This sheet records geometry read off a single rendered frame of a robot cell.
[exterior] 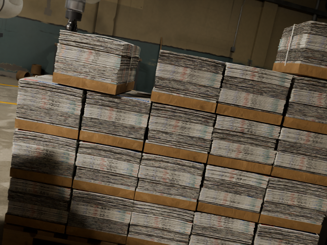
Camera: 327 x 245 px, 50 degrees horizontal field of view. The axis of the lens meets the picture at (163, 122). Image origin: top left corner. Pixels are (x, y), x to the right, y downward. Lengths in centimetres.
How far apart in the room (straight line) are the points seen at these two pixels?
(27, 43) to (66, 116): 665
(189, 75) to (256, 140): 42
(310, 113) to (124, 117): 81
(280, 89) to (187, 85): 40
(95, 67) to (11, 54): 675
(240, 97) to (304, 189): 51
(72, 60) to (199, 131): 63
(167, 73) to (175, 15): 714
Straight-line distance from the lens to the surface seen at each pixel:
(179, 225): 169
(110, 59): 152
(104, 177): 163
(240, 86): 154
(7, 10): 207
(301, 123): 163
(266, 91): 157
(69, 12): 173
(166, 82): 151
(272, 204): 171
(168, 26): 856
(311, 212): 177
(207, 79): 152
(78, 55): 156
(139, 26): 839
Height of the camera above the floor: 103
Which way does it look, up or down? 10 degrees down
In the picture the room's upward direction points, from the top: 11 degrees clockwise
